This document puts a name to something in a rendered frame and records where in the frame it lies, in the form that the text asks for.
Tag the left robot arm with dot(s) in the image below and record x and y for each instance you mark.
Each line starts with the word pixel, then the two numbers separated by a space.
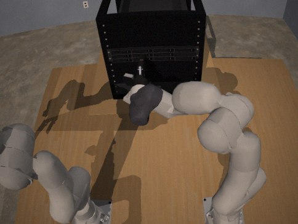
pixel 69 191

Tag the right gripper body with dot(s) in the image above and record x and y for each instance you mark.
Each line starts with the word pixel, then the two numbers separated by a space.
pixel 140 80

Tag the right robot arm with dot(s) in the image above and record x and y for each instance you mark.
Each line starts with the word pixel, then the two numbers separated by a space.
pixel 221 133

